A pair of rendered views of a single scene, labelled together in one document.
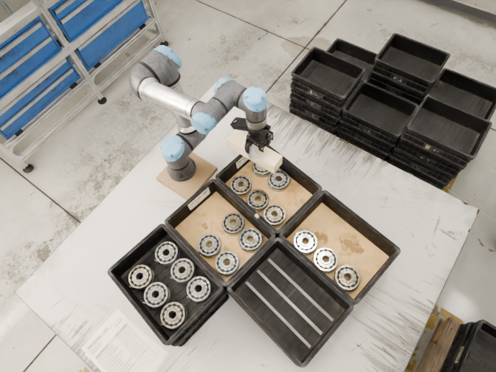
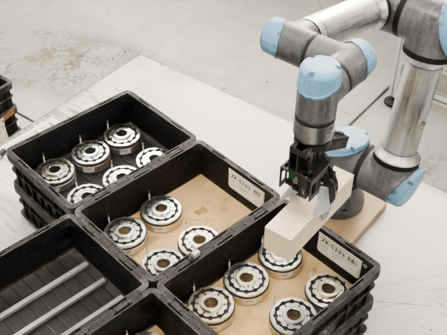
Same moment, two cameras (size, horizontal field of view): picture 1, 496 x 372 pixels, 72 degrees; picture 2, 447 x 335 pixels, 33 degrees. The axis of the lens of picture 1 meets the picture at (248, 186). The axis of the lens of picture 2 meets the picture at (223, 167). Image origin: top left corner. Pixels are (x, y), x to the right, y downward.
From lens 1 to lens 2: 1.25 m
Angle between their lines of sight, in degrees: 52
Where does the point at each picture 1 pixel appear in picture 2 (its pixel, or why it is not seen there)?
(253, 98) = (308, 63)
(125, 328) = not seen: hidden behind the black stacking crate
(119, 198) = (277, 132)
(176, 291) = (92, 179)
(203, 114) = (281, 22)
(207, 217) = (217, 214)
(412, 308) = not seen: outside the picture
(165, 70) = (416, 23)
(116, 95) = not seen: outside the picture
